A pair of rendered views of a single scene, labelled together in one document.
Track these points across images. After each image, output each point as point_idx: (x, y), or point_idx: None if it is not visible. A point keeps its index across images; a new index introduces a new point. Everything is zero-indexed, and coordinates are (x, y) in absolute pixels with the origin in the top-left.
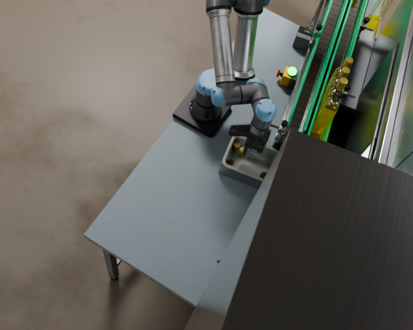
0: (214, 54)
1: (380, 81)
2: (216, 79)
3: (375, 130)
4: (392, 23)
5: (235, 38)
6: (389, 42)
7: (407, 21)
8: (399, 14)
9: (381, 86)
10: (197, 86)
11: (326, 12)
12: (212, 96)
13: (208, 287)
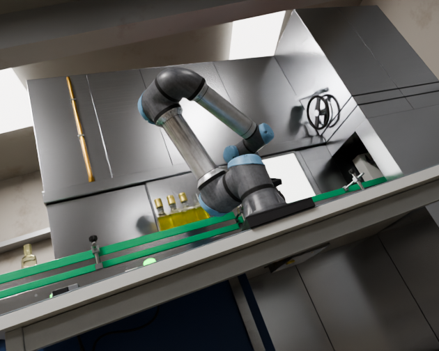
0: (235, 107)
1: (177, 189)
2: (253, 122)
3: (224, 166)
4: (79, 243)
5: (194, 137)
6: (113, 228)
7: (129, 177)
8: (82, 226)
9: (185, 182)
10: (260, 161)
11: (33, 281)
12: (268, 128)
13: (350, 86)
